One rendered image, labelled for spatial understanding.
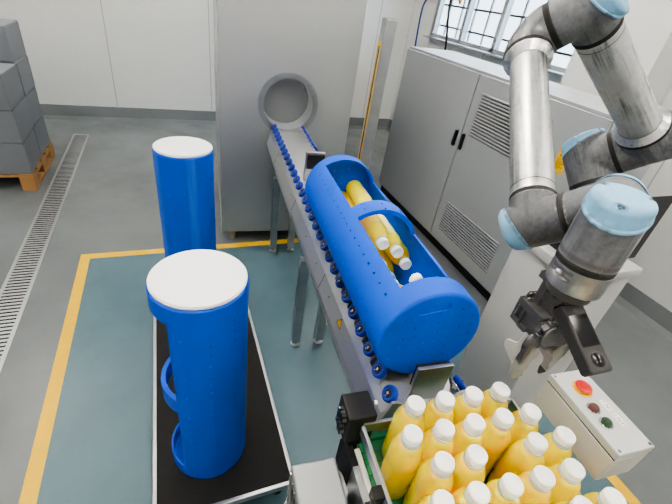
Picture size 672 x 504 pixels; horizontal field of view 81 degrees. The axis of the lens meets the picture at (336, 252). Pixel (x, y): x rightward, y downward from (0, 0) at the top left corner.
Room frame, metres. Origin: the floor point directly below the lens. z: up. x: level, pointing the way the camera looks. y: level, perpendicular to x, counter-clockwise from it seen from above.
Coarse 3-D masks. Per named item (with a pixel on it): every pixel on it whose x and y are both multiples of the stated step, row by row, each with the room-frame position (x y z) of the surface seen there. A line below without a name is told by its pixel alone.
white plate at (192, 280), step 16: (176, 256) 0.95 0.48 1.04; (192, 256) 0.97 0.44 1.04; (208, 256) 0.98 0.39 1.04; (224, 256) 1.00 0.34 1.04; (160, 272) 0.87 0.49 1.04; (176, 272) 0.88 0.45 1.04; (192, 272) 0.89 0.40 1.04; (208, 272) 0.90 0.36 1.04; (224, 272) 0.92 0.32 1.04; (240, 272) 0.93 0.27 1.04; (160, 288) 0.80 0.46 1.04; (176, 288) 0.81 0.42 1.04; (192, 288) 0.82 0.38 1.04; (208, 288) 0.83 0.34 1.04; (224, 288) 0.85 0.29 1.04; (240, 288) 0.86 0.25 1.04; (176, 304) 0.75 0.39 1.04; (192, 304) 0.76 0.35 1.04; (208, 304) 0.77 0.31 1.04
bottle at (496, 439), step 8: (488, 416) 0.55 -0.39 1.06; (488, 424) 0.53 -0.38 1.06; (496, 424) 0.52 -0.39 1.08; (488, 432) 0.52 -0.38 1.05; (496, 432) 0.51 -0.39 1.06; (504, 432) 0.51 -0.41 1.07; (488, 440) 0.51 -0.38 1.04; (496, 440) 0.50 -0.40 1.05; (504, 440) 0.50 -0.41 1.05; (488, 448) 0.50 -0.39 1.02; (496, 448) 0.50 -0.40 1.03; (504, 448) 0.50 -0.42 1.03; (488, 456) 0.50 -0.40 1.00; (496, 456) 0.50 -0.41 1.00; (488, 464) 0.50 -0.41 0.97; (488, 472) 0.50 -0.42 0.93
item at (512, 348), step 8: (504, 344) 0.57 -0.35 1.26; (512, 344) 0.56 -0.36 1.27; (520, 344) 0.55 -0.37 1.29; (512, 352) 0.55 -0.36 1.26; (536, 352) 0.52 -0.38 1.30; (512, 360) 0.54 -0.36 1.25; (528, 360) 0.52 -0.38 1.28; (512, 368) 0.53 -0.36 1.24; (520, 368) 0.52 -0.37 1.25; (512, 376) 0.53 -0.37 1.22
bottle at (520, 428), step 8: (520, 416) 0.55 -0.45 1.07; (512, 424) 0.55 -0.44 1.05; (520, 424) 0.54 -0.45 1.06; (528, 424) 0.54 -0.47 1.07; (536, 424) 0.54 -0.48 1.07; (512, 432) 0.54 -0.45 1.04; (520, 432) 0.53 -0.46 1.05; (528, 432) 0.53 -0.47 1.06; (512, 440) 0.53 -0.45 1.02; (496, 464) 0.53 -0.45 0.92
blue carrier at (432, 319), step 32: (352, 160) 1.50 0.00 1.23; (320, 192) 1.33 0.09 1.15; (320, 224) 1.23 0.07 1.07; (352, 224) 1.06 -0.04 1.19; (352, 256) 0.95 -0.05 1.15; (416, 256) 1.11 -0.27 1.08; (352, 288) 0.87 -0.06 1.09; (384, 288) 0.78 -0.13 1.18; (416, 288) 0.75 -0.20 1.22; (448, 288) 0.76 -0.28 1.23; (384, 320) 0.70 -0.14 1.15; (416, 320) 0.71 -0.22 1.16; (448, 320) 0.74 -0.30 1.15; (384, 352) 0.69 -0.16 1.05; (416, 352) 0.72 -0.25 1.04; (448, 352) 0.76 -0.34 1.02
